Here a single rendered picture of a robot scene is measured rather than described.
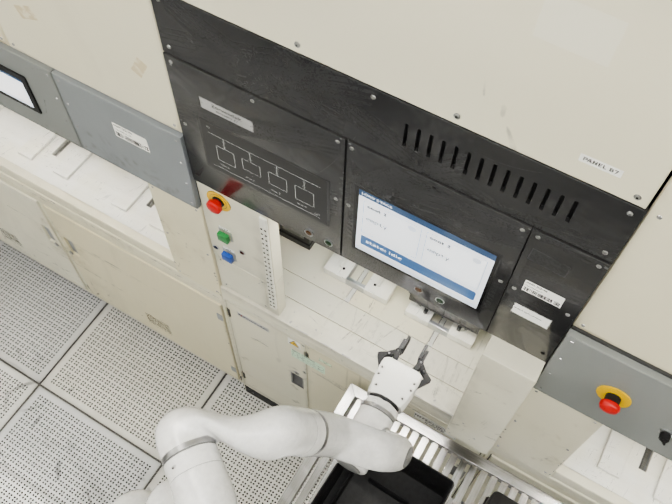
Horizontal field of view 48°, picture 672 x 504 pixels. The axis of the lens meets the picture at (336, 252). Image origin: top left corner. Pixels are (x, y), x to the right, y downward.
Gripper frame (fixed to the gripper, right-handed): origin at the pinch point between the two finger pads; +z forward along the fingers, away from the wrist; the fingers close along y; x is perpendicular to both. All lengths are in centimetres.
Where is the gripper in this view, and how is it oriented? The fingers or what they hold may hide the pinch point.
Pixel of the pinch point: (414, 349)
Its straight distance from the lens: 179.8
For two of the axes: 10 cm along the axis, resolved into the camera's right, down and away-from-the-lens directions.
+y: 8.7, 4.4, -2.4
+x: 0.2, -5.1, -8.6
